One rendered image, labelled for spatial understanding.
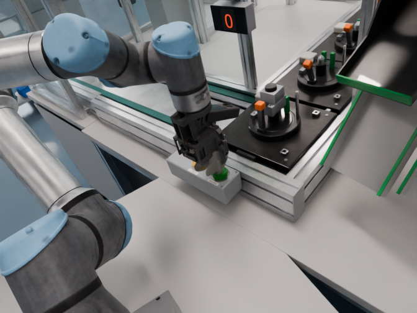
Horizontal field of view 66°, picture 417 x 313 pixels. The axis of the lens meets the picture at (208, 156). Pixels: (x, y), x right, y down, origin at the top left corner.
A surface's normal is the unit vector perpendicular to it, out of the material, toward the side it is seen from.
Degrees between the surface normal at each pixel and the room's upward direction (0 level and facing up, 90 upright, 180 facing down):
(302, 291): 0
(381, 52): 25
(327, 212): 0
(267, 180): 0
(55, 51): 51
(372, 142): 45
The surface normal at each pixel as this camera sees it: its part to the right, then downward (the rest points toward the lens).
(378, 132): -0.69, -0.14
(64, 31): -0.25, 0.08
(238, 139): -0.21, -0.73
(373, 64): -0.51, -0.43
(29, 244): 0.26, -0.26
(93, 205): 0.52, -0.61
